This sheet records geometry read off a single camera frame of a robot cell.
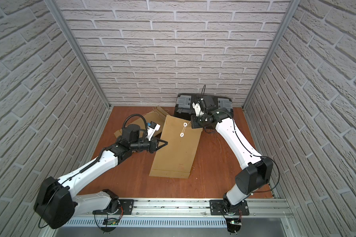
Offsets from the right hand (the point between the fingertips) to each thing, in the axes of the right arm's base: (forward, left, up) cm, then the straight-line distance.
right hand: (195, 122), depth 79 cm
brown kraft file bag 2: (+22, +24, -18) cm, 38 cm away
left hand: (-10, +15, -2) cm, 18 cm away
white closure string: (-2, +6, +1) cm, 6 cm away
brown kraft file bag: (-11, +11, -10) cm, 18 cm away
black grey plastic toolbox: (+18, +5, -6) cm, 20 cm away
